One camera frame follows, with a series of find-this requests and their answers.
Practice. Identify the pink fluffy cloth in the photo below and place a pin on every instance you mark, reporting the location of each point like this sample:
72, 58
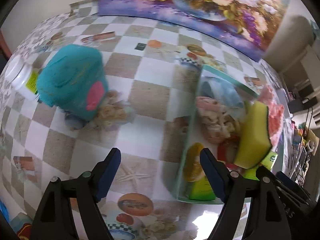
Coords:
275, 114

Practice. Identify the white wooden shelf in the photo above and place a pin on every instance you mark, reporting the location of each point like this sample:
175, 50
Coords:
301, 77

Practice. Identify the yellow green sponge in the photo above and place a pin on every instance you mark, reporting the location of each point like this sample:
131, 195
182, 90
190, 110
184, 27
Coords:
254, 142

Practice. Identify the light blue cloth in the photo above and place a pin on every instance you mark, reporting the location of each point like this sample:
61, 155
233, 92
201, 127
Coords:
222, 91

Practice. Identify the red tape roll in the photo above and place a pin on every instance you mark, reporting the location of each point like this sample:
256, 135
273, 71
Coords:
227, 150

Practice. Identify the teal shallow cardboard tray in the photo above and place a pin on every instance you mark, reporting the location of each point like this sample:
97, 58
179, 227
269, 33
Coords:
190, 167

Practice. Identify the small green tissue pack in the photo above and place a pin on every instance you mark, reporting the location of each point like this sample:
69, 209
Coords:
267, 162

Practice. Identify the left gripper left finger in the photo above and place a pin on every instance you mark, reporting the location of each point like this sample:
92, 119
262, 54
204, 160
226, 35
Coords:
54, 218

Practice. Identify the floral painting canvas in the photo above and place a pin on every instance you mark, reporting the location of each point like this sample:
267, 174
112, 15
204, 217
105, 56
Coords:
246, 25

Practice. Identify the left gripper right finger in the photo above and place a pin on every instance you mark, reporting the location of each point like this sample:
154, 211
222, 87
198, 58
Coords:
266, 219

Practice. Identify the white plastic bottle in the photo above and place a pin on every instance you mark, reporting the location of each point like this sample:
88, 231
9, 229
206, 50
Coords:
22, 77

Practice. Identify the black power adapter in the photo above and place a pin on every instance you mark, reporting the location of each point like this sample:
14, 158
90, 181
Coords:
296, 106

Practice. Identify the red patterned garment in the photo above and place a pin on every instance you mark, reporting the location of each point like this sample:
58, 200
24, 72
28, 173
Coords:
24, 233

